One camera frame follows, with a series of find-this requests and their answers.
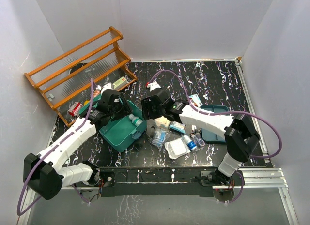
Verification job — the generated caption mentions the clear bag small items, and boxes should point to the clear bag small items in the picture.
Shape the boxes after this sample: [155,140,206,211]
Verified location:
[190,132,205,148]

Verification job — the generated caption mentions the red white medicine box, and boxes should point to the red white medicine box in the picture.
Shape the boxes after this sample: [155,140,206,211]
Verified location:
[68,102,83,117]

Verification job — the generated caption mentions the clear bag blue items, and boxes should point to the clear bag blue items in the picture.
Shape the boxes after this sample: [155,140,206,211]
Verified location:
[151,128,170,148]

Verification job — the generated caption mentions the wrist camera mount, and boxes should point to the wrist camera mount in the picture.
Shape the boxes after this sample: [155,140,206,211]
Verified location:
[146,81,161,91]
[100,82,114,95]

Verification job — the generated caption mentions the white blue flat sachet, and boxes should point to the white blue flat sachet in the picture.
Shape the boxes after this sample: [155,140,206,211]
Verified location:
[189,94,202,107]

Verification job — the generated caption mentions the long beige medicine box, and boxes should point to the long beige medicine box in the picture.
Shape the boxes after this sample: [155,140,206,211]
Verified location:
[112,76,127,90]

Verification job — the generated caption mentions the white bottle green label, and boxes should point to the white bottle green label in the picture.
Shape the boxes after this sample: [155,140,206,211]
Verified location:
[129,114,143,127]

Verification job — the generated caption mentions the dark teal tray insert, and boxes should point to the dark teal tray insert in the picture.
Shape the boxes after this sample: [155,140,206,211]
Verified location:
[200,105,233,144]

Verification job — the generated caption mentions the beige gauze roll pack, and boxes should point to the beige gauze roll pack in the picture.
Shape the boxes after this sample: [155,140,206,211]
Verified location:
[155,116,171,129]

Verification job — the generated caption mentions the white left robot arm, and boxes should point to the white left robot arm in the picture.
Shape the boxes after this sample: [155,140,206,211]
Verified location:
[23,89,132,200]

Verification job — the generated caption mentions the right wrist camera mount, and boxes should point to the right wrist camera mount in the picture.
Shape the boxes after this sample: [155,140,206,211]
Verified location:
[146,81,161,91]

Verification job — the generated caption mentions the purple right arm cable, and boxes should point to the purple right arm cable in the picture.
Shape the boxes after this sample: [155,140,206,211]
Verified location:
[147,69,283,203]

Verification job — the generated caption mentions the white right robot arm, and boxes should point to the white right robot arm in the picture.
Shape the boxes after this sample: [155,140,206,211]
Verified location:
[141,88,260,185]

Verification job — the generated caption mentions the white bottle blue label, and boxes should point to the white bottle blue label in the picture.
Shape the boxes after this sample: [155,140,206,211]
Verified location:
[182,135,198,151]

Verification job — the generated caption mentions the orange wooden shelf rack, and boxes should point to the orange wooden shelf rack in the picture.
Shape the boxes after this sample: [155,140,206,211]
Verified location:
[24,26,138,127]

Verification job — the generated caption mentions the blue white swab bag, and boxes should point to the blue white swab bag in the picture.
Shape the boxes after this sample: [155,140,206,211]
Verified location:
[169,121,186,134]

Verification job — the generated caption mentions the white square gauze pack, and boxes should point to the white square gauze pack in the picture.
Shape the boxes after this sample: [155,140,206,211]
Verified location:
[164,138,190,160]

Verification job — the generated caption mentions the teal plastic medicine box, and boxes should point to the teal plastic medicine box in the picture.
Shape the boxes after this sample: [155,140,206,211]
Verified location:
[88,100,147,152]

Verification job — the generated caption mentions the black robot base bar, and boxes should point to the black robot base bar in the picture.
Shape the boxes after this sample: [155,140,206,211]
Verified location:
[72,166,245,199]

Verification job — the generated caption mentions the orange medicine box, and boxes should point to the orange medicine box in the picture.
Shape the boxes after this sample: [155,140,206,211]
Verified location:
[93,85,102,102]

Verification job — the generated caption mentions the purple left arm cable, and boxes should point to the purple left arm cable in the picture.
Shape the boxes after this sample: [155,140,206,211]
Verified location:
[16,77,97,216]

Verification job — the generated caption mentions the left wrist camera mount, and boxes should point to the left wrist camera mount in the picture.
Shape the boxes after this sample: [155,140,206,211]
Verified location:
[100,82,114,95]

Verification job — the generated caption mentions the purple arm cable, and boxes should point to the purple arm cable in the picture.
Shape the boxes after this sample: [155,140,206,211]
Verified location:
[147,69,283,203]
[16,77,97,216]

